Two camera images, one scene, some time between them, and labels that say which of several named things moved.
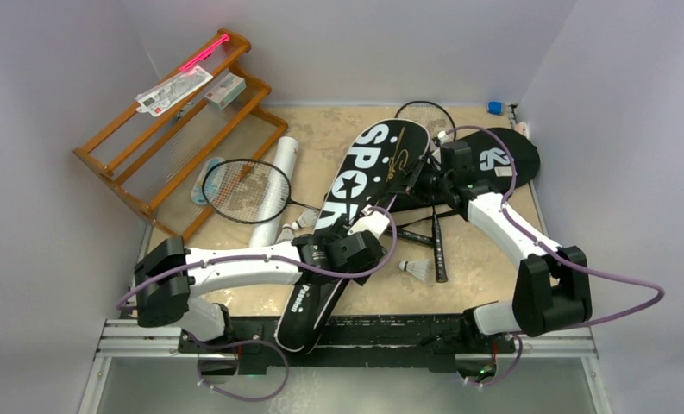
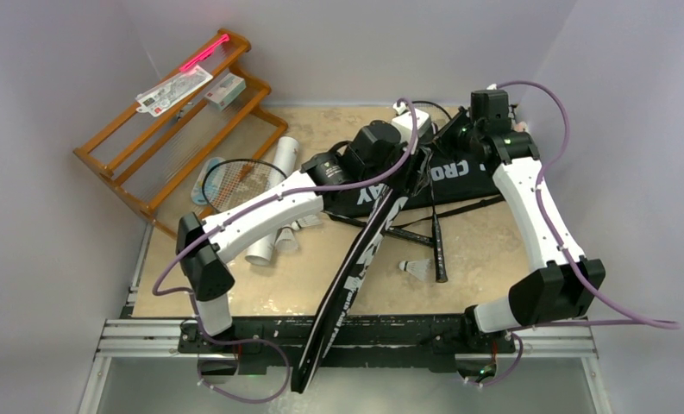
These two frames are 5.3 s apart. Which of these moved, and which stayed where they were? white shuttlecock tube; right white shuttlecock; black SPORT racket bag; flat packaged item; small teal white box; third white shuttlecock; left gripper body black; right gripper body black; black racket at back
Moved: right gripper body black; left gripper body black; black SPORT racket bag
Stayed: black racket at back; small teal white box; right white shuttlecock; white shuttlecock tube; flat packaged item; third white shuttlecock
